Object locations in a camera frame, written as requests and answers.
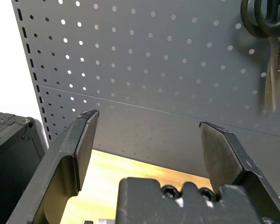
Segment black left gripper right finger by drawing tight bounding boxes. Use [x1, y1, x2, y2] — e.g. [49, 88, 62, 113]
[198, 120, 280, 224]

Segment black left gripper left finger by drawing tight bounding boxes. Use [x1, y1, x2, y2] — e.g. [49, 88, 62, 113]
[4, 109, 100, 224]

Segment grey metal pegboard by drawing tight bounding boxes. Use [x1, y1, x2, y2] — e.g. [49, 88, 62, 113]
[11, 0, 280, 198]

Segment black equipment flight case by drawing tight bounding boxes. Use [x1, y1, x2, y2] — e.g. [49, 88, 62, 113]
[0, 110, 46, 224]

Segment black-handled scissors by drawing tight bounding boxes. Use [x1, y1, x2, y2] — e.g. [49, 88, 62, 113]
[240, 0, 280, 114]

